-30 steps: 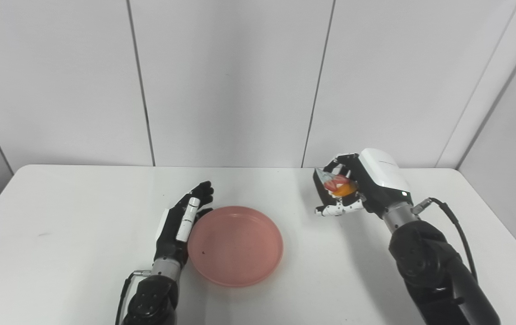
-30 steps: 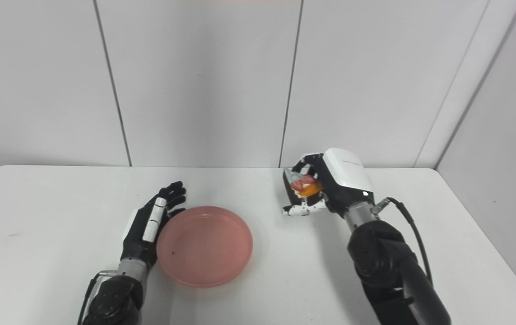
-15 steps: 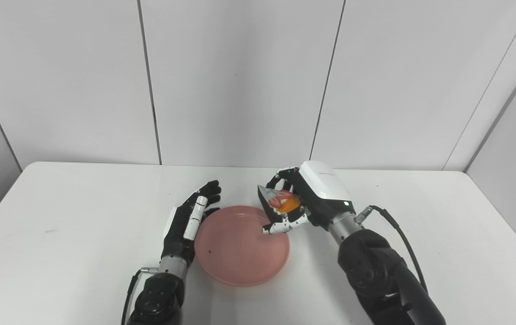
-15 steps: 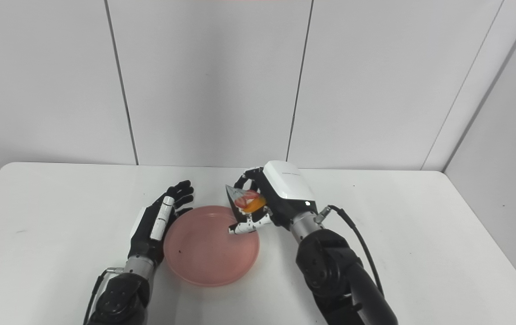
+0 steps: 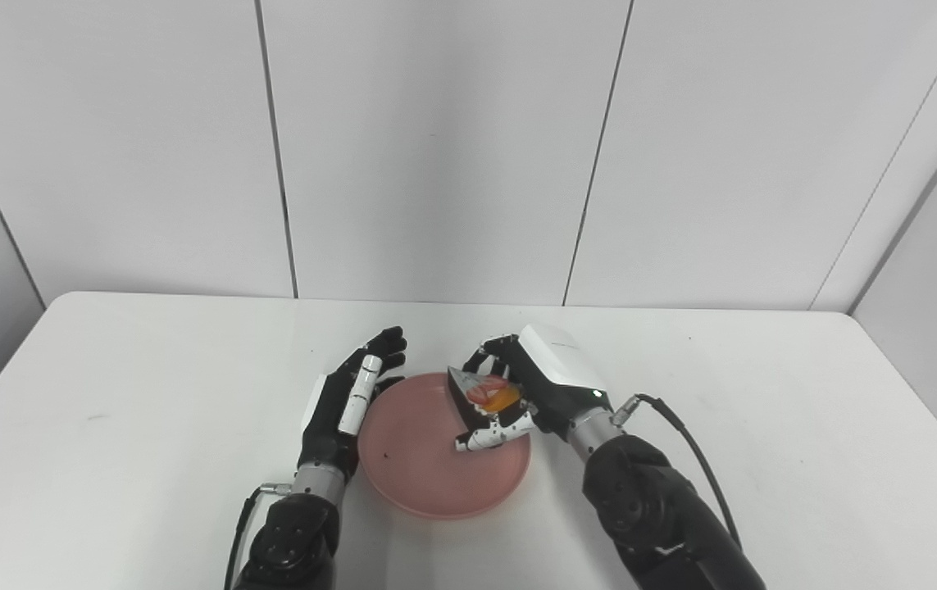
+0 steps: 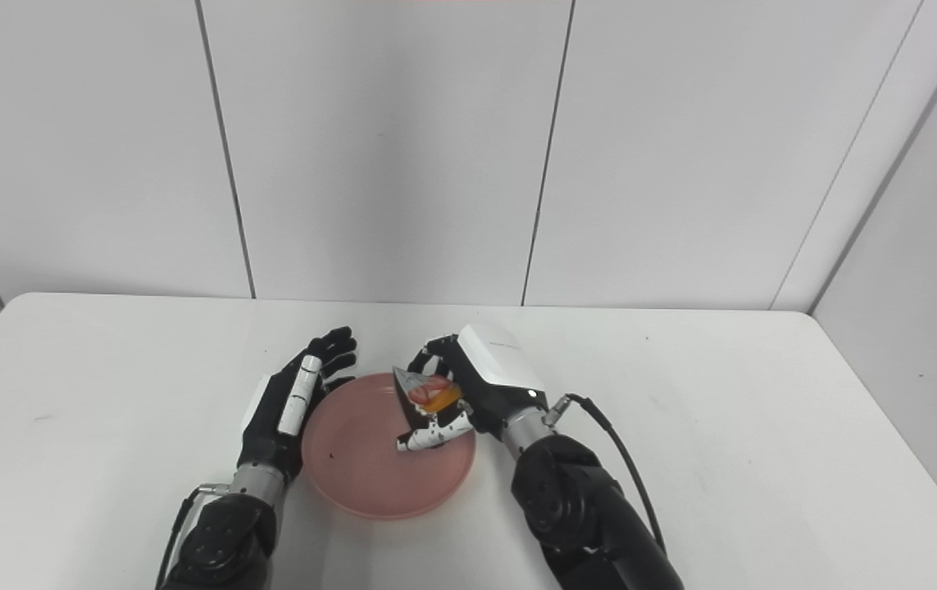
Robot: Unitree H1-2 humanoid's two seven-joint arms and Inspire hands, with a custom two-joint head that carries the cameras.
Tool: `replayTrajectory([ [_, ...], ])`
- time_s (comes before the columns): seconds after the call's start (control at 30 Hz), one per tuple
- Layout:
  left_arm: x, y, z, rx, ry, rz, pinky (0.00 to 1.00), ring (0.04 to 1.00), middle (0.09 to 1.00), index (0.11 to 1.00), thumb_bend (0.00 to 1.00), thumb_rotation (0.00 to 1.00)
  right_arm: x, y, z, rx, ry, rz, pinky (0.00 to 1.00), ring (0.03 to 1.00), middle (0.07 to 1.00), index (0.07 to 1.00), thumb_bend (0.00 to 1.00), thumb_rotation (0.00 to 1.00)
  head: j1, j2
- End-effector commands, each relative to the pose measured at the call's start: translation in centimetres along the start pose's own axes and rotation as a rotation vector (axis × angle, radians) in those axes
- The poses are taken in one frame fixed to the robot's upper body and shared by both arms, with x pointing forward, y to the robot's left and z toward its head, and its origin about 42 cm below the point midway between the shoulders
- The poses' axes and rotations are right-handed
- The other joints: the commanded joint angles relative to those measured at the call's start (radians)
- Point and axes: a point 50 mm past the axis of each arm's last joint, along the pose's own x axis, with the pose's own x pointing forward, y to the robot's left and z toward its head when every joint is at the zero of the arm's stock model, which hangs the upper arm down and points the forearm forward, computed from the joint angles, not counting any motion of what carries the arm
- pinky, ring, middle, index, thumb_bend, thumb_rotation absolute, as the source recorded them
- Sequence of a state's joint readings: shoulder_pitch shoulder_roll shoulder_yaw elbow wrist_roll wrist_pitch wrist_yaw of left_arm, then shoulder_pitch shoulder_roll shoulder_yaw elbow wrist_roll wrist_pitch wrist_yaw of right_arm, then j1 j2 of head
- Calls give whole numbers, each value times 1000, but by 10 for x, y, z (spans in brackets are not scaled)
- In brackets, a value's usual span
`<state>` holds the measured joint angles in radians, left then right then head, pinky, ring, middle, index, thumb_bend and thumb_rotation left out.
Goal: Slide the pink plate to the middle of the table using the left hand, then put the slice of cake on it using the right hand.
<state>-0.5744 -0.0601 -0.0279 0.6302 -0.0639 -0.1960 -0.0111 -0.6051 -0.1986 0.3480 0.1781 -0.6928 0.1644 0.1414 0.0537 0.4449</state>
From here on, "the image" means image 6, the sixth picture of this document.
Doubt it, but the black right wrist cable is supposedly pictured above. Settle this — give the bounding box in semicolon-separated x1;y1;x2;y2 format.
546;394;667;554

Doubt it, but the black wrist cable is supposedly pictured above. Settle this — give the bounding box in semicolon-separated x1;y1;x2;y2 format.
155;483;231;590
546;394;667;554

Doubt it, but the chocolate cake slice with fruit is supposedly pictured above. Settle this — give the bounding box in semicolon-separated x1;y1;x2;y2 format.
393;366;462;431

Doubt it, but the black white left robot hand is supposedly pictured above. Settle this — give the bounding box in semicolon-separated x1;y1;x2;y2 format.
237;326;358;484

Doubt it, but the pink round plate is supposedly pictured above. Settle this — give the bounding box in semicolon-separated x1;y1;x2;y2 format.
301;373;477;520

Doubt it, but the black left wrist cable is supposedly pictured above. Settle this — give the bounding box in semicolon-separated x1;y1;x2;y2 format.
155;483;231;590

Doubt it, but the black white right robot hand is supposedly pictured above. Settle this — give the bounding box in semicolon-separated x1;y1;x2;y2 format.
397;322;551;452

